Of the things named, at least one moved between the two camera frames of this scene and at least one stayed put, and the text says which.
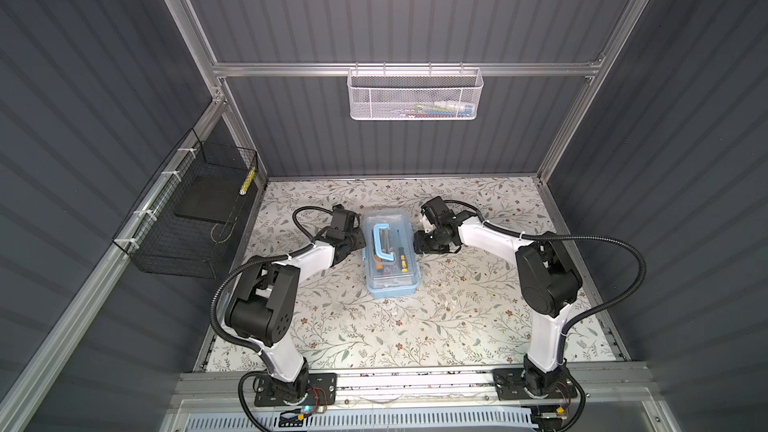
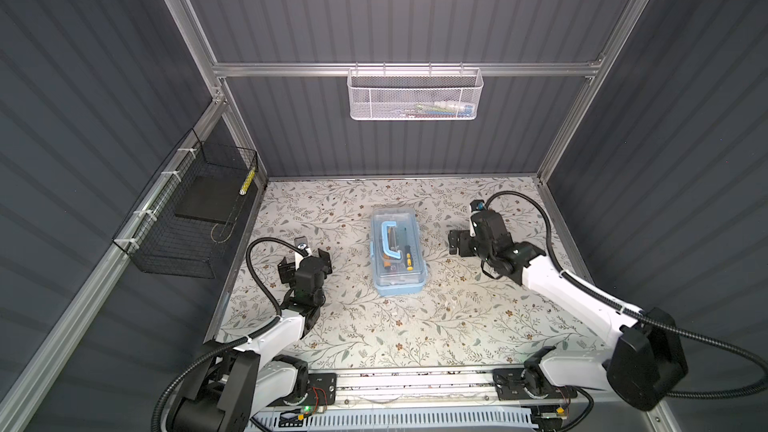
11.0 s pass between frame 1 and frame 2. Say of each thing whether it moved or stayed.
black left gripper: moved
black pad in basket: stayed
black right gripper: moved
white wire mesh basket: stayed
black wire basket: stayed
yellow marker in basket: stayed
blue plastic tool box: moved
